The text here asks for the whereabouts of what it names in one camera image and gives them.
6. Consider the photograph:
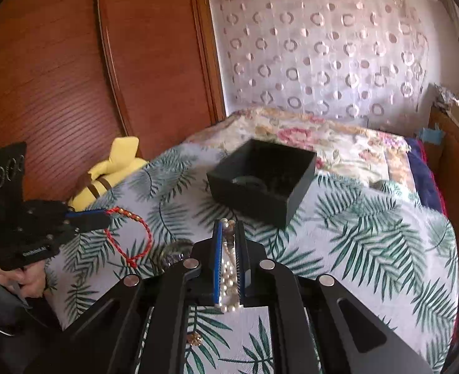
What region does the black jewelry box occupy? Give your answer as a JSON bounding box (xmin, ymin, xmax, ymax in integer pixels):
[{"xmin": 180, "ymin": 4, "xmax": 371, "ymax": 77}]
[{"xmin": 206, "ymin": 138, "xmax": 318, "ymax": 230}]

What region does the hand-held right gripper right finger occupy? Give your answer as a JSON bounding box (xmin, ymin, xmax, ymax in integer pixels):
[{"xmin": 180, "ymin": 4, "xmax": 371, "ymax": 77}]
[{"xmin": 236, "ymin": 220, "xmax": 434, "ymax": 374}]

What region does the blue paper bag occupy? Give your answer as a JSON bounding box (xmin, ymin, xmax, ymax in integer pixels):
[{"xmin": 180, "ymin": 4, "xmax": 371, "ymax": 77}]
[{"xmin": 417, "ymin": 126, "xmax": 445, "ymax": 146}]

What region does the wooden wardrobe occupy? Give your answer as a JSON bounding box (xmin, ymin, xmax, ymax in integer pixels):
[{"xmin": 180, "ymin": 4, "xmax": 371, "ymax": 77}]
[{"xmin": 0, "ymin": 0, "xmax": 227, "ymax": 211}]

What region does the person's left hand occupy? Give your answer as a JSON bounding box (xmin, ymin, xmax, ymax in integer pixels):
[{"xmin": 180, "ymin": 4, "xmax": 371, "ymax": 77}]
[{"xmin": 0, "ymin": 261, "xmax": 48, "ymax": 299}]

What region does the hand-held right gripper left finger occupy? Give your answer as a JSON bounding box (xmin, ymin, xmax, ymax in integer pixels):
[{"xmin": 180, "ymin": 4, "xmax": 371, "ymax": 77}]
[{"xmin": 23, "ymin": 219, "xmax": 221, "ymax": 374}]

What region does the red braided bracelet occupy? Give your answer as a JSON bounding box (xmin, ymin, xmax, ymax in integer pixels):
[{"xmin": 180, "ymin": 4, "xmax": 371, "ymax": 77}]
[{"xmin": 104, "ymin": 207, "xmax": 153, "ymax": 268}]

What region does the navy blanket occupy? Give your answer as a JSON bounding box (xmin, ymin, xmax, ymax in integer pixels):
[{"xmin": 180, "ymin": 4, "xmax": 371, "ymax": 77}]
[{"xmin": 406, "ymin": 136, "xmax": 449, "ymax": 219}]

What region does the floral quilt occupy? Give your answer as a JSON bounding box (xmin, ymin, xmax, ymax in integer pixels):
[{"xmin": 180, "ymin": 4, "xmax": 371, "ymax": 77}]
[{"xmin": 185, "ymin": 106, "xmax": 414, "ymax": 203}]

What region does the patterned cloth bundle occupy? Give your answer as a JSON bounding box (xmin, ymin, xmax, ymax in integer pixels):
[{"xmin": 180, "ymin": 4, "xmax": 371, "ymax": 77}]
[{"xmin": 432, "ymin": 83, "xmax": 459, "ymax": 107}]

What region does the person's left forearm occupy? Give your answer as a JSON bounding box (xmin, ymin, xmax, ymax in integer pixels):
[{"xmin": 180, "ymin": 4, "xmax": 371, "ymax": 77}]
[{"xmin": 0, "ymin": 271, "xmax": 33, "ymax": 333}]

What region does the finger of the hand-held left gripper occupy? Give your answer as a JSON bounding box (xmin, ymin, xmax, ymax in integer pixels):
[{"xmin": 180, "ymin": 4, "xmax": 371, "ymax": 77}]
[
  {"xmin": 64, "ymin": 214, "xmax": 112, "ymax": 233},
  {"xmin": 65, "ymin": 209, "xmax": 109, "ymax": 219}
]

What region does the white pearl necklace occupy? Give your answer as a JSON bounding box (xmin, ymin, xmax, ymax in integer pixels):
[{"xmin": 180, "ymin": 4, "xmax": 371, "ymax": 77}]
[{"xmin": 219, "ymin": 218, "xmax": 240, "ymax": 314}]

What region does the leaf print blanket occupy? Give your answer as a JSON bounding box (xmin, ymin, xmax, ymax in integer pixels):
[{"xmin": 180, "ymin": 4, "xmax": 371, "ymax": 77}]
[{"xmin": 45, "ymin": 142, "xmax": 459, "ymax": 374}]

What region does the yellow plush toy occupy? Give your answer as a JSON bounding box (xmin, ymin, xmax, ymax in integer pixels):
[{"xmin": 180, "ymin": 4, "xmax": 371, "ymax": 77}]
[{"xmin": 68, "ymin": 136, "xmax": 151, "ymax": 213}]

